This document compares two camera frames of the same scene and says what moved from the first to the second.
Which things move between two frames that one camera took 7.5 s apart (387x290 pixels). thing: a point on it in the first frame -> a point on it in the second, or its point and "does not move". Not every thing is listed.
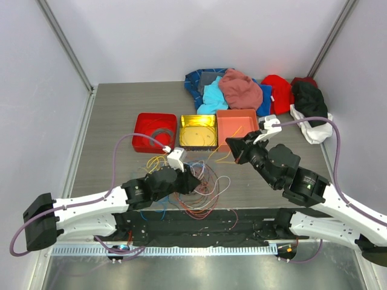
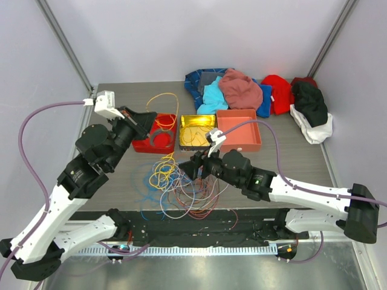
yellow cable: x=217 y=161 -> x=165 y=177
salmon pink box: x=234 y=122 does not move
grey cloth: x=206 y=78 does not move
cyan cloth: x=213 y=99 does not move
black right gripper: x=242 y=146 -> x=191 y=168
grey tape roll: x=162 y=130 does not move
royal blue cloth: x=265 y=109 does not move
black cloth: x=310 y=102 does not move
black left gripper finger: x=193 y=182 -> x=141 y=121
